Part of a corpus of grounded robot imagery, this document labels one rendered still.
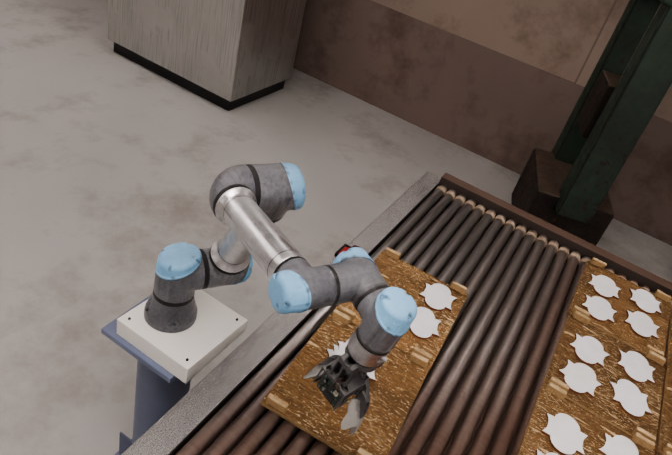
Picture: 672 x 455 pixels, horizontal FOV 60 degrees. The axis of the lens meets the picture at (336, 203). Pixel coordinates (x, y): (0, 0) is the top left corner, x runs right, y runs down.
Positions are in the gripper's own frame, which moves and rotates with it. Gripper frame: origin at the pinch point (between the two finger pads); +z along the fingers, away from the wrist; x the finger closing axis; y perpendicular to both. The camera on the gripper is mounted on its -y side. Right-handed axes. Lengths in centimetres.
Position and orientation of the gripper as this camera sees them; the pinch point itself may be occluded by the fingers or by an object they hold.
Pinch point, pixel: (331, 404)
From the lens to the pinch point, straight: 130.8
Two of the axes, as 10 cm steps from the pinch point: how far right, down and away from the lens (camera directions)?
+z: -3.9, 7.3, 5.6
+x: 6.2, 6.6, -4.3
